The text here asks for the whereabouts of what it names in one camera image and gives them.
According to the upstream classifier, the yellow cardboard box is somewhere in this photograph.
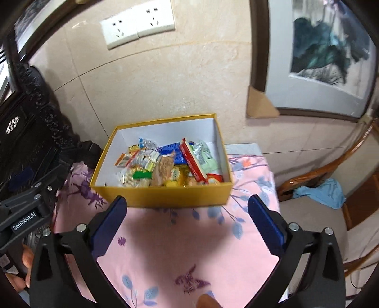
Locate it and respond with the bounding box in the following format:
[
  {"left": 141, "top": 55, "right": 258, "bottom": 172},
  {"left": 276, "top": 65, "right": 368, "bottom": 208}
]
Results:
[{"left": 89, "top": 112, "right": 235, "bottom": 208}]

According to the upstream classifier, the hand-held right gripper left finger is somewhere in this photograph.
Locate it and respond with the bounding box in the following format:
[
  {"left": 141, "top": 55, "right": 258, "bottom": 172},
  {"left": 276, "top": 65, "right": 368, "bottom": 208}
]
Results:
[{"left": 30, "top": 195, "right": 131, "bottom": 308}]

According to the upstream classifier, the cardboard corner protector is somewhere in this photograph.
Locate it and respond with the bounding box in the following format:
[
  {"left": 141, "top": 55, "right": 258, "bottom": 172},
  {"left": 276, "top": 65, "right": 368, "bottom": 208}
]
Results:
[{"left": 246, "top": 85, "right": 280, "bottom": 119}]

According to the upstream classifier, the person's left hand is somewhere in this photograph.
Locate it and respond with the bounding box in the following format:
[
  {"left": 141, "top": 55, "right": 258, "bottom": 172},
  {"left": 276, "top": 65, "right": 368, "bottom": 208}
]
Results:
[{"left": 6, "top": 246, "right": 35, "bottom": 292}]

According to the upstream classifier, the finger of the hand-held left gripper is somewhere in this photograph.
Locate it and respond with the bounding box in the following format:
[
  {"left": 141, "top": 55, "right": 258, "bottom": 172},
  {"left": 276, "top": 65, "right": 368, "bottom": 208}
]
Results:
[
  {"left": 7, "top": 167, "right": 34, "bottom": 192},
  {"left": 0, "top": 161, "right": 73, "bottom": 217}
]

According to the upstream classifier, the white wall socket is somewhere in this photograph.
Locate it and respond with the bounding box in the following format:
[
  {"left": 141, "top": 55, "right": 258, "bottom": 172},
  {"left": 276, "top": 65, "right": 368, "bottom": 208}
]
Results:
[
  {"left": 100, "top": 10, "right": 140, "bottom": 50},
  {"left": 135, "top": 0, "right": 176, "bottom": 39}
]

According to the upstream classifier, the clear peanut packet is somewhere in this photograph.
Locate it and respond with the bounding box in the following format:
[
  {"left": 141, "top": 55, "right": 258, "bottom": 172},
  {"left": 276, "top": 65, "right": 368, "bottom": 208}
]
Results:
[{"left": 118, "top": 168, "right": 152, "bottom": 189}]

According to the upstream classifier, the grey chair cushion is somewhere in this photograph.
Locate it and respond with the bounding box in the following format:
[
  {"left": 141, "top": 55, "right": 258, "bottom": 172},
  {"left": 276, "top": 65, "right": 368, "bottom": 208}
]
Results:
[{"left": 280, "top": 178, "right": 379, "bottom": 265}]

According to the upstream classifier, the yellow packet with green label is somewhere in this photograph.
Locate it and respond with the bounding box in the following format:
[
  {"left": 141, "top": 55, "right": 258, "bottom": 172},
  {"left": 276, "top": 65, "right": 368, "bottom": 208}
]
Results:
[{"left": 164, "top": 165, "right": 190, "bottom": 188}]

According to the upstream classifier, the light green snack packet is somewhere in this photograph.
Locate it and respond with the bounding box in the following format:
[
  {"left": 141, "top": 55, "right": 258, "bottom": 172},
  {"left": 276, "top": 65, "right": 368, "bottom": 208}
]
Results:
[{"left": 192, "top": 140, "right": 221, "bottom": 175}]

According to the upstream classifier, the long red snack packet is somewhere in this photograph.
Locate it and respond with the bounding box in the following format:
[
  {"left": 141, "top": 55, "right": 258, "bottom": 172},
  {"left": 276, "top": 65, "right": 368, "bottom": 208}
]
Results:
[{"left": 179, "top": 137, "right": 209, "bottom": 184}]

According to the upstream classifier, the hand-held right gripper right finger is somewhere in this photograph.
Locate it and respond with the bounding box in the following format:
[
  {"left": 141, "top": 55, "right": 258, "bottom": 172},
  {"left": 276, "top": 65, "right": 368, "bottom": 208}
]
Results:
[{"left": 248, "top": 195, "right": 346, "bottom": 308}]

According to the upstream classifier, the wooden chair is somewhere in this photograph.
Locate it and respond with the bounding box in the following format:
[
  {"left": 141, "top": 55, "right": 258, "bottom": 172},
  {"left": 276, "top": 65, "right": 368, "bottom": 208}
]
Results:
[{"left": 276, "top": 117, "right": 379, "bottom": 297}]

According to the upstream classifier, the framed lotus painting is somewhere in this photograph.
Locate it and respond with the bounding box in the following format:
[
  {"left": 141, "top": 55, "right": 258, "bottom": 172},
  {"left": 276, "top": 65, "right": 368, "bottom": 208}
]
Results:
[{"left": 248, "top": 0, "right": 379, "bottom": 122}]

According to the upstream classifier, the blue cloth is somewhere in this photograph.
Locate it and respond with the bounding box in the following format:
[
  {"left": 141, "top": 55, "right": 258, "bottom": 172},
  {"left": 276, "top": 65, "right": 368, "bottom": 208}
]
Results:
[{"left": 293, "top": 178, "right": 347, "bottom": 210}]

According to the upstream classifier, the clear white candy packet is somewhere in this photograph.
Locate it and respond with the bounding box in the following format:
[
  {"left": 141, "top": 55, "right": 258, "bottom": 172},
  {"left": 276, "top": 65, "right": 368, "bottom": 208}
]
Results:
[{"left": 130, "top": 149, "right": 161, "bottom": 172}]

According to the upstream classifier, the blue snack packet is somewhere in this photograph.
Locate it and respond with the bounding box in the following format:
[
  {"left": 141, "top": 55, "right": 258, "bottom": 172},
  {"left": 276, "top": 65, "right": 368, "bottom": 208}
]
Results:
[{"left": 157, "top": 142, "right": 186, "bottom": 165}]

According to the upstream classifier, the dark carved wooden furniture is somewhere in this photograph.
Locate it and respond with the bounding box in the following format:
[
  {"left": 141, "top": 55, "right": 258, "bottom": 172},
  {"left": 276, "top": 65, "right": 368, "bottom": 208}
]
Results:
[{"left": 0, "top": 38, "right": 103, "bottom": 267}]

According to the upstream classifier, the pink printed tablecloth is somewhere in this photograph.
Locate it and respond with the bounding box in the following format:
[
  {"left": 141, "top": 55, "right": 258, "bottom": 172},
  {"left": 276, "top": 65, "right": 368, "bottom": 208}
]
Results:
[{"left": 52, "top": 153, "right": 280, "bottom": 308}]

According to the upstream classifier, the person's right hand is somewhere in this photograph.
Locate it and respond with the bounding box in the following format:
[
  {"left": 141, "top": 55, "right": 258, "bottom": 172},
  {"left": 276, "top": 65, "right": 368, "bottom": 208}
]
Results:
[{"left": 197, "top": 293, "right": 221, "bottom": 308}]

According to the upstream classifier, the clear mixed nut packet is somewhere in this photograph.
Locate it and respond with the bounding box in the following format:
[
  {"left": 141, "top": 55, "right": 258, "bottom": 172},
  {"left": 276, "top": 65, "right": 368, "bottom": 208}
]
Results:
[{"left": 151, "top": 155, "right": 175, "bottom": 187}]

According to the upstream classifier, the dark framed picture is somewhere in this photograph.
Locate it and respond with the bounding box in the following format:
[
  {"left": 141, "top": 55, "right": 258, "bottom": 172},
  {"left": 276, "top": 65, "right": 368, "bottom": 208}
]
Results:
[{"left": 6, "top": 0, "right": 78, "bottom": 63}]

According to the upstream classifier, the small blue white packet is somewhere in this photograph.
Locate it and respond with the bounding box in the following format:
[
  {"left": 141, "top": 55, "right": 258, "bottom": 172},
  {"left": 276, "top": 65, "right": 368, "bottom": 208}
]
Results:
[{"left": 138, "top": 137, "right": 159, "bottom": 150}]

